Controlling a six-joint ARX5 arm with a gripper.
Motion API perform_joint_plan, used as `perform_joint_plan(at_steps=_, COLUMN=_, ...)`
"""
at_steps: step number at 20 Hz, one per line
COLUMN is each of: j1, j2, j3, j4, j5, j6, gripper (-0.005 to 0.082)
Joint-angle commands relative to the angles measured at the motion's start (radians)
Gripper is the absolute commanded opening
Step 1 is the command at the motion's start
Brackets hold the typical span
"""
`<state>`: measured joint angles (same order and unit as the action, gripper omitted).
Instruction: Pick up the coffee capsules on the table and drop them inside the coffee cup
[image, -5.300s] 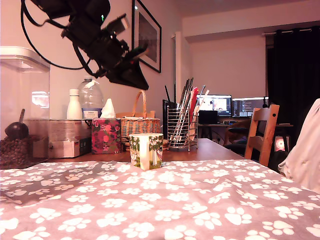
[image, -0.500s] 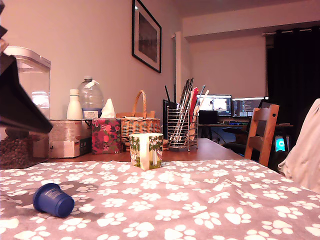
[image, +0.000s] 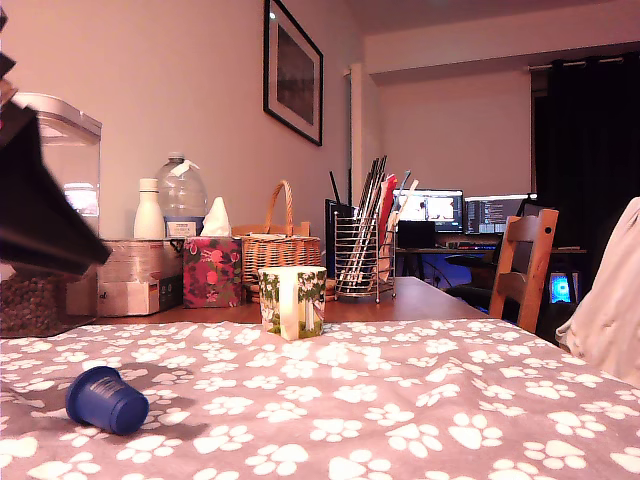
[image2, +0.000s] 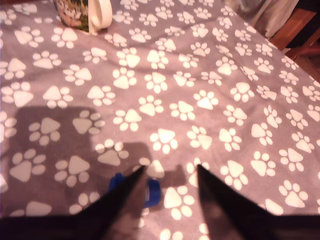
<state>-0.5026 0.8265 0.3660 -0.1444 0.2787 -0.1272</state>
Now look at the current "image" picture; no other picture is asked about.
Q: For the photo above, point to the white paper tissue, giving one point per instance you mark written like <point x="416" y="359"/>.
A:
<point x="216" y="222"/>

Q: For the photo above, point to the curtain rod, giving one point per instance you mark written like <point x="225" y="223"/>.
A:
<point x="541" y="65"/>

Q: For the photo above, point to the floral tissue box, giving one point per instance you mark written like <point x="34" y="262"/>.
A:
<point x="212" y="275"/>

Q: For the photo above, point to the computer monitor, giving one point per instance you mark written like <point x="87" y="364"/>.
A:
<point x="431" y="210"/>
<point x="496" y="215"/>

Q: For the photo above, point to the backlit keyboard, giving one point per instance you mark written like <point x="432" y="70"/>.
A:
<point x="471" y="245"/>

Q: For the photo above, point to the large clear water bottle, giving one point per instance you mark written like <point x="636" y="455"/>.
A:
<point x="181" y="195"/>

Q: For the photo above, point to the black curtain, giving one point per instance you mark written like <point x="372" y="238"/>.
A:
<point x="586" y="150"/>

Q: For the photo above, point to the grey paw print cloth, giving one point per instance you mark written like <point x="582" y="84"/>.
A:
<point x="350" y="400"/>

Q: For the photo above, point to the shrink-wrapped can pack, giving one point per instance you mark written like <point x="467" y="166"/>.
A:
<point x="130" y="295"/>

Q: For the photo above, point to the beige garment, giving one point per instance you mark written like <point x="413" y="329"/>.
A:
<point x="611" y="300"/>

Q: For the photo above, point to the wooden spatula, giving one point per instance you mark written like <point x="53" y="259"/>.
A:
<point x="406" y="200"/>

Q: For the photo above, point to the floral print coffee mug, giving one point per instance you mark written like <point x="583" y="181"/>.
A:
<point x="292" y="305"/>

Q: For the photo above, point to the clear pet food container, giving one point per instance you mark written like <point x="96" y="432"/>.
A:
<point x="82" y="160"/>

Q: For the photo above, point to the black framed picture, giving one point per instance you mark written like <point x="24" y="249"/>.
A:
<point x="296" y="75"/>

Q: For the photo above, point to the dark office chair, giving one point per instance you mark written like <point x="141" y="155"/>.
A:
<point x="476" y="295"/>

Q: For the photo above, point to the small black box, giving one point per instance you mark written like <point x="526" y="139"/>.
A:
<point x="416" y="235"/>

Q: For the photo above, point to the blue coffee capsule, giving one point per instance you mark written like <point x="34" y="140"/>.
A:
<point x="107" y="400"/>

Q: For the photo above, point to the wicker basket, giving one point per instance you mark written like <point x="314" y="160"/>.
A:
<point x="281" y="260"/>

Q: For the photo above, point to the red spatula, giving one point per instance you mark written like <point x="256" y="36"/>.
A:
<point x="387" y="200"/>

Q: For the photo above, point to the wooden chair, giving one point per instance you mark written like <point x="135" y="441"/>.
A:
<point x="526" y="260"/>

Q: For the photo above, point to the wooden desk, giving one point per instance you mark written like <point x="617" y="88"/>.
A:
<point x="431" y="251"/>

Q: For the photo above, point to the white bottle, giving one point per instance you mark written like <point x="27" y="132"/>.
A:
<point x="149" y="210"/>

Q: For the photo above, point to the computer tower with glowing fan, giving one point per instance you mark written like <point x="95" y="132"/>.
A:
<point x="561" y="290"/>

